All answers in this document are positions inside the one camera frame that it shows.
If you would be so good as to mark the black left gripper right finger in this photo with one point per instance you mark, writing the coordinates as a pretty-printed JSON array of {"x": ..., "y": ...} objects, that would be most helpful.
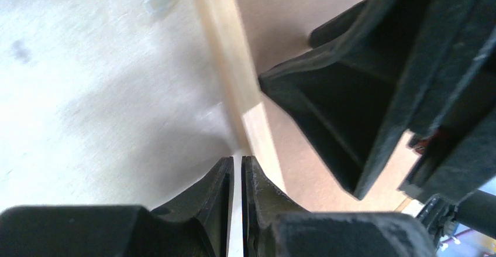
[{"x": 275, "y": 225}]

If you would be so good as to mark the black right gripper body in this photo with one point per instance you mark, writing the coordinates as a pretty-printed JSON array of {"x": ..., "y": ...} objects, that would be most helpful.
[{"x": 442, "y": 59}]

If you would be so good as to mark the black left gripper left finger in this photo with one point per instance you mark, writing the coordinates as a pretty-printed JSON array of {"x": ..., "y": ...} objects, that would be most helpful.
[{"x": 194, "y": 223}]

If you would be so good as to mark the wooden picture frame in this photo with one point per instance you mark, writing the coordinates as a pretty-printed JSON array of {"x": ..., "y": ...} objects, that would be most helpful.
[{"x": 236, "y": 73}]

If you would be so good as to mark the brown frame backing board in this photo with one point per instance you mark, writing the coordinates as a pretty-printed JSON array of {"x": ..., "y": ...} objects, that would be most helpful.
[{"x": 277, "y": 30}]

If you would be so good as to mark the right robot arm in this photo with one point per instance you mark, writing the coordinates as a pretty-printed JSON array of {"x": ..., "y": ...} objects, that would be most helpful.
[{"x": 461, "y": 216}]

